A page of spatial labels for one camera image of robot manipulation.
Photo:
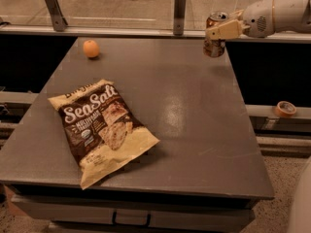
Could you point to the left metal railing bracket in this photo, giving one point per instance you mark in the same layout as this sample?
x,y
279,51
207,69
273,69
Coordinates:
x,y
59,22

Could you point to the orange fruit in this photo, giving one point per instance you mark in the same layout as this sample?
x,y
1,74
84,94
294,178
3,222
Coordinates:
x,y
91,49

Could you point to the middle metal railing bracket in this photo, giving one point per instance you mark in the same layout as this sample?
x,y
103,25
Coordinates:
x,y
179,17

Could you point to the brown sea salt chip bag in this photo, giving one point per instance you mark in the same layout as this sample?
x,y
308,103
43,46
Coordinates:
x,y
102,133

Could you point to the black drawer handle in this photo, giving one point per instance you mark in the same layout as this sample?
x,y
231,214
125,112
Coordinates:
x,y
131,218

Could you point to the grey cabinet drawer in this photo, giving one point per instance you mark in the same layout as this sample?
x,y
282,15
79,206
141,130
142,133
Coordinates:
x,y
96,215

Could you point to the orange tape roll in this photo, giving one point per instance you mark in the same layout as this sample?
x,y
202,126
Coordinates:
x,y
285,109

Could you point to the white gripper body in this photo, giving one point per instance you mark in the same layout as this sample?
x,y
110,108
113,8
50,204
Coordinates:
x,y
258,19

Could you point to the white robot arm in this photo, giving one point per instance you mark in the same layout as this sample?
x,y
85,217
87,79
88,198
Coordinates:
x,y
290,15

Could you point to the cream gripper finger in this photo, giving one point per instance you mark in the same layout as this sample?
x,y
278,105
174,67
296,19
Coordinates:
x,y
225,30
237,14

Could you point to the orange soda can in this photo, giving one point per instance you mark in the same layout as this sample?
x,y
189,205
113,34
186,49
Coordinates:
x,y
214,46

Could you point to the metal railing bracket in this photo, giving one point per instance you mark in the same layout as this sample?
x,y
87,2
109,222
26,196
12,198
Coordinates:
x,y
179,17
59,22

